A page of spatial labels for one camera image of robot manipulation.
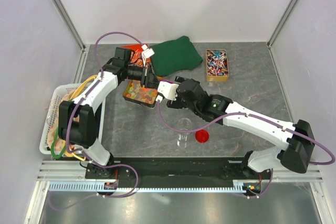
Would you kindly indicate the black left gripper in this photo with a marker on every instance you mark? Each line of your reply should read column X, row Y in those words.
column 153, row 81

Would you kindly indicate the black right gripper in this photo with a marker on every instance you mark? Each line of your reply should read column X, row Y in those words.
column 176, row 104

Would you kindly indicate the gold tin with star candies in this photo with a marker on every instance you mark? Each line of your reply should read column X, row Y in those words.
column 137, row 94

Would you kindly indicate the magenta plastic scoop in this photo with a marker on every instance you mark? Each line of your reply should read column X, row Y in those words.
column 167, row 81

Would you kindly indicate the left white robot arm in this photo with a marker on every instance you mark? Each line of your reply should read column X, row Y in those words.
column 77, row 123

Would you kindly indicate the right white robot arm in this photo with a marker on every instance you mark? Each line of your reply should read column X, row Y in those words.
column 292, row 142

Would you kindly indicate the orange plastic candy box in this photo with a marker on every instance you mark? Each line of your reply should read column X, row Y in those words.
column 136, row 53

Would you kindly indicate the clear glass jar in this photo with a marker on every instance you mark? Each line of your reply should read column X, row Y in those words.
column 184, row 124

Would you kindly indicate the folded green cloth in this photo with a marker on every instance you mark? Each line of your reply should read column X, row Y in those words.
column 175, row 55

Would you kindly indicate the gold tin with lollipops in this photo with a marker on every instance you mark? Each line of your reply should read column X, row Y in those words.
column 217, row 67

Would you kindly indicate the red jar lid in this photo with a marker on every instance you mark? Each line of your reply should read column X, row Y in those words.
column 202, row 136

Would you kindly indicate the white plastic basket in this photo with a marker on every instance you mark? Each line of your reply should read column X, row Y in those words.
column 101, row 114

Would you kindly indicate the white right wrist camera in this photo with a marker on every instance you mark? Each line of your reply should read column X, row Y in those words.
column 168, row 90

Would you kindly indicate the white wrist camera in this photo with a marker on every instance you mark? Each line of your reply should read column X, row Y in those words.
column 146, row 53
column 168, row 90

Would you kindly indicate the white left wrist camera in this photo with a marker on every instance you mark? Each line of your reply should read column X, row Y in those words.
column 146, row 53

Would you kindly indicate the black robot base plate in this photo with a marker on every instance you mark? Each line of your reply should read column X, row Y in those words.
column 221, row 167

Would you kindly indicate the blue slotted cable duct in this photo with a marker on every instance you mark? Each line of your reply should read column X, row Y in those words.
column 102, row 187

